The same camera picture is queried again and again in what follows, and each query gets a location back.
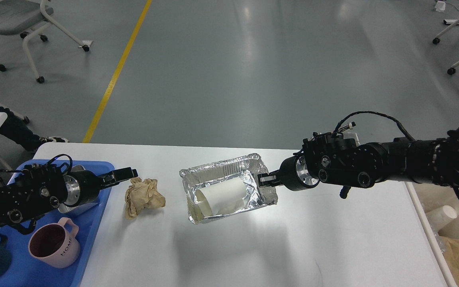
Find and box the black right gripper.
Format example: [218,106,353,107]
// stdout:
[257,155,320,191]

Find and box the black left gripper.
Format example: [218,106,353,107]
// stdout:
[63,168,138,207]

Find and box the white paper cup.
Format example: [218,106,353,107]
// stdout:
[194,178,247,217]

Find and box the aluminium foil container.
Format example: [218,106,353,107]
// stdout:
[180,153,278,224]

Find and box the pink HOME mug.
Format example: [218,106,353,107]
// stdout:
[28,217,80,269]

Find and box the stainless steel rectangular tray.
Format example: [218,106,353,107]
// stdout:
[58,165,97,216]

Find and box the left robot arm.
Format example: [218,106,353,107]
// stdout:
[0,154,138,235]

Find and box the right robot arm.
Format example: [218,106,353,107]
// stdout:
[257,112,459,200]

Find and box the person in beige hoodie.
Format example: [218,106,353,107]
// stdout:
[0,106,69,153]

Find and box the beige plastic bin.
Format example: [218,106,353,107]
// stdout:
[406,182,459,287]

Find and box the small white cup in bin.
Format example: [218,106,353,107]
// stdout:
[426,205,458,233]

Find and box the grey office chair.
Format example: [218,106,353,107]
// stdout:
[0,0,90,84]

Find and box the white power adapter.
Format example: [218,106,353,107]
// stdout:
[435,0,446,13]

